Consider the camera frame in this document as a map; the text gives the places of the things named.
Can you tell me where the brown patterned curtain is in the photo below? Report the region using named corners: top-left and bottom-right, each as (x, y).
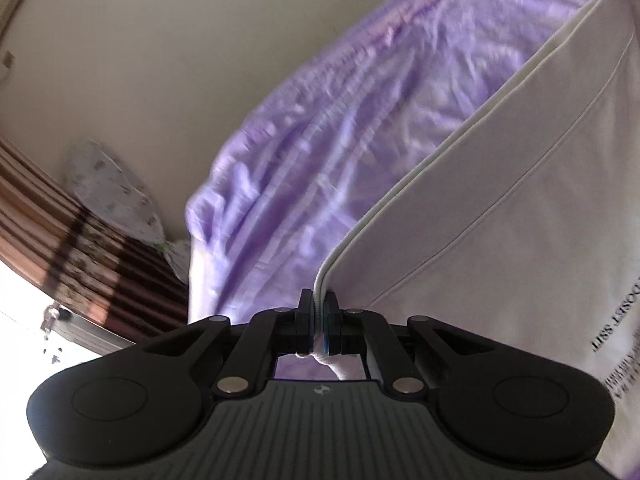
top-left (0, 139), bottom-right (193, 347)

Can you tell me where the white floral pillow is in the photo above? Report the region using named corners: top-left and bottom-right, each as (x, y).
top-left (64, 139), bottom-right (194, 282)

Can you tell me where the purple bed sheet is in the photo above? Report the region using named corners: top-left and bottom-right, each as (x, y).
top-left (184, 0), bottom-right (632, 382)

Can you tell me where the white printed sweatshirt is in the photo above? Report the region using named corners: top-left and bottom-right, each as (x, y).
top-left (297, 0), bottom-right (640, 480)

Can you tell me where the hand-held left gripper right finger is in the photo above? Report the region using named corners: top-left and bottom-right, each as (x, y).
top-left (322, 292), bottom-right (482, 394)

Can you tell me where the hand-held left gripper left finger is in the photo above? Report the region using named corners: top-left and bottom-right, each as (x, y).
top-left (172, 287), bottom-right (319, 397)

